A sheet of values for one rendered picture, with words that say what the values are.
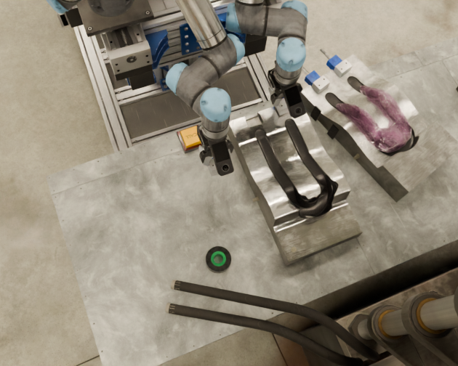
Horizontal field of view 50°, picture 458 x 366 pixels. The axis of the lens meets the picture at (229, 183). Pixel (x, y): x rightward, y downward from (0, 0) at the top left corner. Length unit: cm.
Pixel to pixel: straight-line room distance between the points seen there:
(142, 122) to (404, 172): 129
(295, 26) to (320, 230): 63
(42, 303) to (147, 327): 100
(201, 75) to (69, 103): 160
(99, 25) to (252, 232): 83
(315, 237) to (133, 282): 59
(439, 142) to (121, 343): 120
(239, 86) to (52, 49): 110
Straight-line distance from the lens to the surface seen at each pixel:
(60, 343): 246
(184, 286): 155
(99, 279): 162
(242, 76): 256
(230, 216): 163
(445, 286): 177
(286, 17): 139
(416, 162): 172
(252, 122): 169
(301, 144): 166
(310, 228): 159
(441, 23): 332
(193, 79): 127
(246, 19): 138
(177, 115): 244
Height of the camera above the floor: 237
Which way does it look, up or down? 70 degrees down
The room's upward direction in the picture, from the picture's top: 7 degrees clockwise
